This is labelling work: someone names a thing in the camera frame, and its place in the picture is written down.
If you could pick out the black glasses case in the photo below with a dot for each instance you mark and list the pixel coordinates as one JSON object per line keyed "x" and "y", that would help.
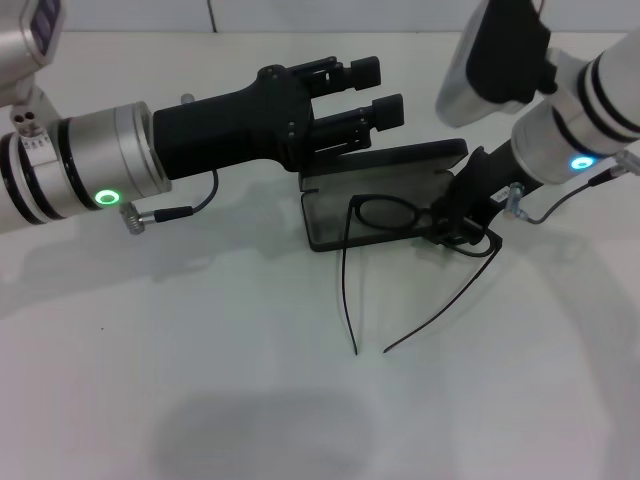
{"x": 325, "y": 220}

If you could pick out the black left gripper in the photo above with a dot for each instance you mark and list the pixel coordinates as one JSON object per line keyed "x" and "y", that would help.
{"x": 230, "y": 130}

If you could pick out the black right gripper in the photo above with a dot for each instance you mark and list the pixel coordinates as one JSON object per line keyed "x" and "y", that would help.
{"x": 490, "y": 185}

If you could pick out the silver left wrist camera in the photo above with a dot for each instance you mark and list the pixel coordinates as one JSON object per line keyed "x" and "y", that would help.
{"x": 25, "y": 35}

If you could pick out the black glasses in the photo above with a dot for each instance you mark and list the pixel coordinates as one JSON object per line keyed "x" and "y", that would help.
{"x": 354, "y": 202}

